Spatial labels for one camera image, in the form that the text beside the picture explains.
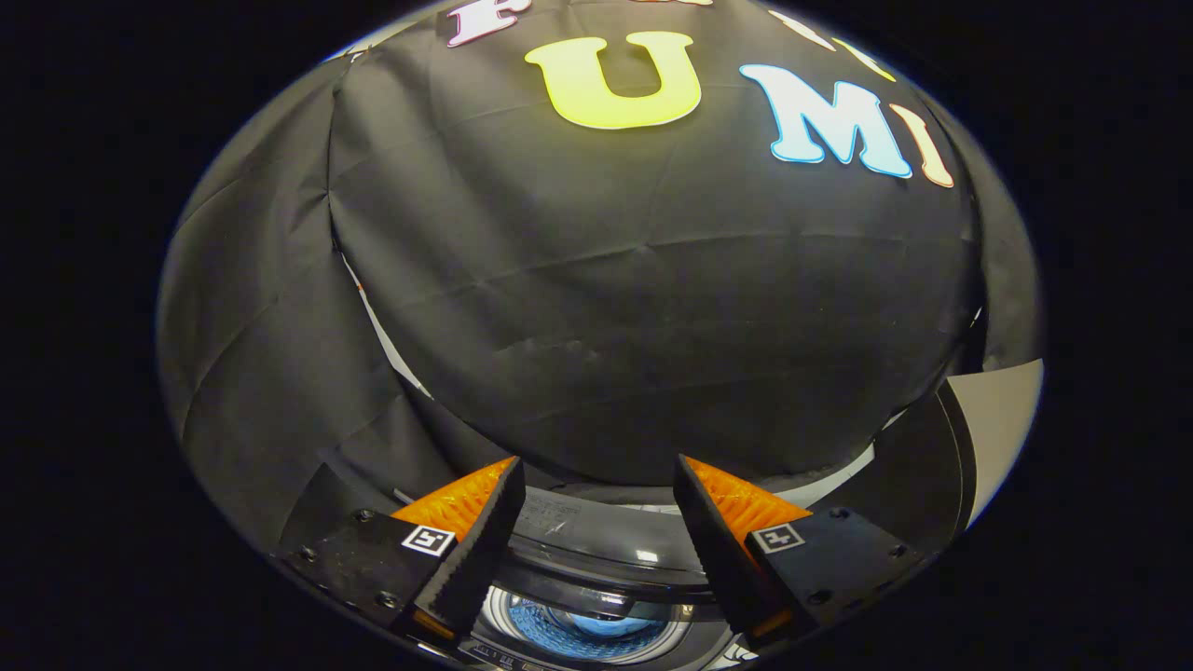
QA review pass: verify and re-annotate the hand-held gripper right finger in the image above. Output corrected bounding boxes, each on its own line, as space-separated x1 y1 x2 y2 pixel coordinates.
673 454 926 650

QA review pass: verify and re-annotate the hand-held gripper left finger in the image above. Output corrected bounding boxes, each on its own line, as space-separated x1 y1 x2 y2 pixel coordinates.
278 456 527 646

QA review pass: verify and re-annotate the grey washing machine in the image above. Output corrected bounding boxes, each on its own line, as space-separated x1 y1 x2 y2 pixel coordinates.
447 480 775 671

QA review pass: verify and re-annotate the light blue polo shirt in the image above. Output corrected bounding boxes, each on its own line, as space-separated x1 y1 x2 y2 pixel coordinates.
508 596 668 661

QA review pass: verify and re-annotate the black backdrop cloth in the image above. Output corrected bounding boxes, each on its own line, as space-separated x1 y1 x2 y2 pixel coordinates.
157 0 1043 560

